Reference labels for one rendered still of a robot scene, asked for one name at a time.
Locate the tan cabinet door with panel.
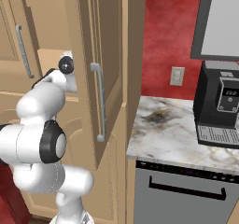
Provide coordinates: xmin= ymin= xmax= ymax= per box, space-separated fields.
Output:
xmin=0 ymin=0 xmax=43 ymax=80
xmin=63 ymin=0 xmax=129 ymax=170

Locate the tan arched cabinet door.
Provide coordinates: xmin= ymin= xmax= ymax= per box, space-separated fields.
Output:
xmin=0 ymin=91 xmax=127 ymax=223

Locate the black coffee machine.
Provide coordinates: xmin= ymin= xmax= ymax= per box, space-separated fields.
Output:
xmin=192 ymin=60 xmax=239 ymax=150

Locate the grey dishwasher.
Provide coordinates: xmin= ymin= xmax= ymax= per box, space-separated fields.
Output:
xmin=134 ymin=160 xmax=239 ymax=224

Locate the dark red furniture panel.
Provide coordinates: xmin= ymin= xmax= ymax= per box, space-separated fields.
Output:
xmin=0 ymin=159 xmax=34 ymax=224

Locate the grey bar cabinet handle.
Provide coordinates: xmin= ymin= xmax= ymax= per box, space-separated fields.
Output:
xmin=90 ymin=62 xmax=107 ymax=143
xmin=15 ymin=23 xmax=35 ymax=79

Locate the tan tall cabinet frame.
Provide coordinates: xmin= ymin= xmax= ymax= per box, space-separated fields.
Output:
xmin=0 ymin=0 xmax=148 ymax=224

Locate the black dishwasher handle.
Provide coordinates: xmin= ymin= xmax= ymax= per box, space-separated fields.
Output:
xmin=148 ymin=175 xmax=228 ymax=202

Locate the grey panel with dark frame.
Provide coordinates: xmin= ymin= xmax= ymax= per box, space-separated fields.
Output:
xmin=190 ymin=0 xmax=239 ymax=63

